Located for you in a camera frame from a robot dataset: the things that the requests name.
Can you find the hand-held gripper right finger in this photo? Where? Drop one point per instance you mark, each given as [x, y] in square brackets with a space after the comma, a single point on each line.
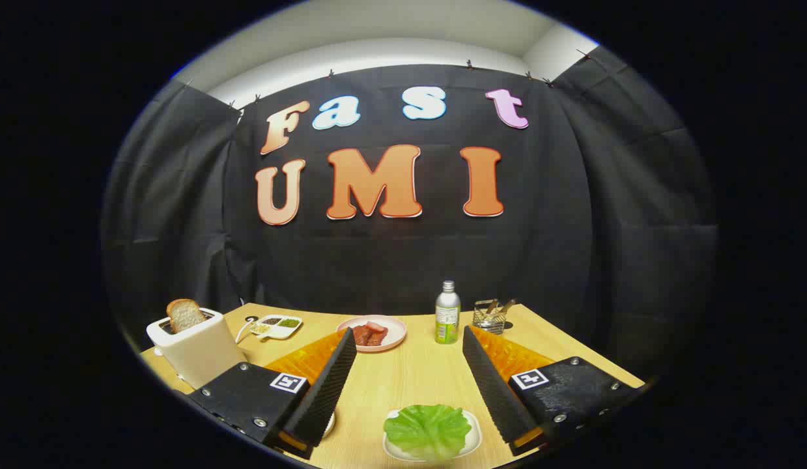
[494, 384]

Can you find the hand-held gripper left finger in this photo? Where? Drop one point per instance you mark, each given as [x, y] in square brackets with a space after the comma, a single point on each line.
[322, 391]

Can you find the green lettuce leaf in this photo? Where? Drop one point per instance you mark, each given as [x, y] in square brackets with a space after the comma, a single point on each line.
[429, 430]

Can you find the toasted bread slice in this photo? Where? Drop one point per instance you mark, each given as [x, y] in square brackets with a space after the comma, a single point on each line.
[184, 316]

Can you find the white round plate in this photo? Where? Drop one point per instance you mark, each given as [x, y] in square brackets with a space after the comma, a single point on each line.
[329, 425]

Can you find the small white square plate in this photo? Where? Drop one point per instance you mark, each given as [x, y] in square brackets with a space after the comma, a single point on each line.
[474, 438]

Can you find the red meat slices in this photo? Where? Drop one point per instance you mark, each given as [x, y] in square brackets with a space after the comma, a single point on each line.
[367, 335]

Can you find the white divided seasoning dish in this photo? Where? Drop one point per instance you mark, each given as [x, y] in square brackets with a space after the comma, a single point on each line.
[277, 331]

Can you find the green label metal bottle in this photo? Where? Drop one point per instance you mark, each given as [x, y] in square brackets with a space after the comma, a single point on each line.
[447, 319]

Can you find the pink round plate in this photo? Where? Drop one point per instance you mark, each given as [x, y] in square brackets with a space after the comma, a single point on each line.
[395, 335]

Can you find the white toaster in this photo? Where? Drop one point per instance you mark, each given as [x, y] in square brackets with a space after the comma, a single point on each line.
[201, 355]

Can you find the black backdrop cloth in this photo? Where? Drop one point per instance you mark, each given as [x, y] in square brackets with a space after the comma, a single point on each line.
[403, 260]

